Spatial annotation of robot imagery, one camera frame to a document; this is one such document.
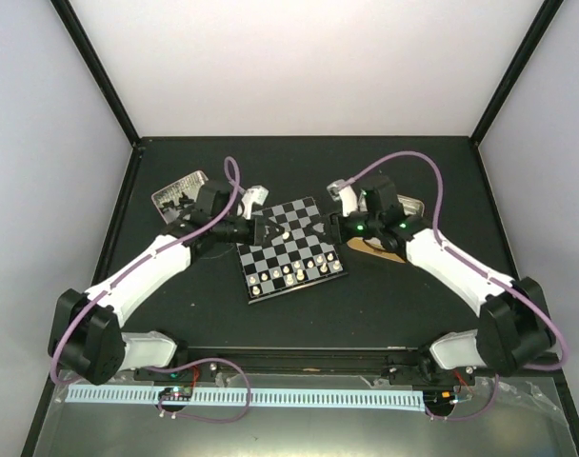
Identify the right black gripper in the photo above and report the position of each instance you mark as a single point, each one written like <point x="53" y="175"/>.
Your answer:
<point x="332" y="223"/>

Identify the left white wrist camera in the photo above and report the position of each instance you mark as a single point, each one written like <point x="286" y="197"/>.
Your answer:
<point x="253" y="196"/>

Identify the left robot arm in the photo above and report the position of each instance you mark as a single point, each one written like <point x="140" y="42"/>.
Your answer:
<point x="87" y="333"/>

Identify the right small circuit board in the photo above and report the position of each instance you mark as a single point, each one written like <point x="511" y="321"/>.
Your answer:
<point x="446" y="397"/>

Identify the black frame post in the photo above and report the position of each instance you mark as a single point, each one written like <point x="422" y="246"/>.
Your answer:
<point x="519" y="61"/>
<point x="80" y="39"/>

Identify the pink tin box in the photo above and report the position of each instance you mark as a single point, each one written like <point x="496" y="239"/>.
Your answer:
<point x="171" y="200"/>

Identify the light blue slotted cable duct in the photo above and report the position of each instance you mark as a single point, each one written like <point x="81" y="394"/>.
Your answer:
<point x="255" y="397"/>

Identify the small circuit board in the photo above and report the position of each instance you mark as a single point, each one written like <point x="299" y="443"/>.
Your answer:
<point x="446" y="397"/>
<point x="175" y="393"/>

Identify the right black frame post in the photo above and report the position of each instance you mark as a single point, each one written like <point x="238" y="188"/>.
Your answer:
<point x="519" y="61"/>

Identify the left black frame post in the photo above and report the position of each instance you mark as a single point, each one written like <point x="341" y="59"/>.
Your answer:
<point x="80" y="39"/>

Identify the left small circuit board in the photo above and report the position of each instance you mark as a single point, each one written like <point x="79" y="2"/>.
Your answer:
<point x="175" y="393"/>

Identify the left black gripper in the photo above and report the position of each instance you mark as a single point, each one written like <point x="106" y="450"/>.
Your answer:
<point x="259" y="236"/>

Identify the gold tin box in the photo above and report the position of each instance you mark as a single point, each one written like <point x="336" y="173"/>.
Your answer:
<point x="373" y="246"/>

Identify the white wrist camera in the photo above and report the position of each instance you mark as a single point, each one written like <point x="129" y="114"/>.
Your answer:
<point x="341" y="192"/>
<point x="253" y="196"/>

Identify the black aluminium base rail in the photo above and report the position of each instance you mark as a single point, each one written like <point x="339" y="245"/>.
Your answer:
<point x="410" y="367"/>

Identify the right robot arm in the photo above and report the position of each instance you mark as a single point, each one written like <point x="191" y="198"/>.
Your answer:
<point x="510" y="331"/>

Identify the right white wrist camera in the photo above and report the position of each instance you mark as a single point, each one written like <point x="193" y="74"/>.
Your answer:
<point x="341" y="192"/>

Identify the black and silver chessboard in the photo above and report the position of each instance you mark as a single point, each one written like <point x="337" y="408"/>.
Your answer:
<point x="292" y="261"/>

